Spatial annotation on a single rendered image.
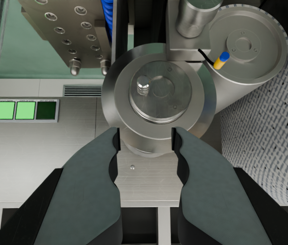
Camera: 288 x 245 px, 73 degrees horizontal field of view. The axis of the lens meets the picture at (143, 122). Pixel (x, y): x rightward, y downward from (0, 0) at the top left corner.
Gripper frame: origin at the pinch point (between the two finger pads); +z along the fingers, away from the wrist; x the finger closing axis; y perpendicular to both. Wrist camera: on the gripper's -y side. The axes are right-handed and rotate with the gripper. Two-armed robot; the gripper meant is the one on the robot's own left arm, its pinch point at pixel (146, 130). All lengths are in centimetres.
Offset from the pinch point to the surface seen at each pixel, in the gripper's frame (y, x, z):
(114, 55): -1.7, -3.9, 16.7
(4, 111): 19, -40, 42
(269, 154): 12.0, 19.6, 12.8
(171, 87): 1.0, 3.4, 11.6
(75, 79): 84, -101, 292
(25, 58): 45, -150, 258
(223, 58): -2.9, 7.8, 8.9
